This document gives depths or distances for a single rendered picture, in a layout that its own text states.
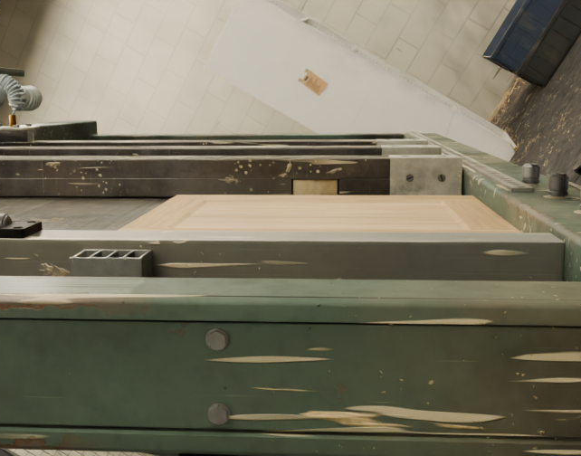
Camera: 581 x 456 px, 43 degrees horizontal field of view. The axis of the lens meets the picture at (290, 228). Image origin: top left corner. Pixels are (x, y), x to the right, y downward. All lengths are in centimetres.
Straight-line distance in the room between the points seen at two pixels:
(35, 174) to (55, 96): 562
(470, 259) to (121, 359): 37
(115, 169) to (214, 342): 91
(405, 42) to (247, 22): 175
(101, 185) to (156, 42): 529
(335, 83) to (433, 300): 449
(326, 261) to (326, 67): 424
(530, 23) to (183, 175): 419
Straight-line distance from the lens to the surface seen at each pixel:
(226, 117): 654
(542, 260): 75
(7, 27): 716
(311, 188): 132
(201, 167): 133
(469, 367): 50
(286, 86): 498
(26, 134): 199
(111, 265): 72
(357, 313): 48
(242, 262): 73
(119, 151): 166
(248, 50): 500
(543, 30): 535
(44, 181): 142
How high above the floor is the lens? 115
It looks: 2 degrees down
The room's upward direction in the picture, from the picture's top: 60 degrees counter-clockwise
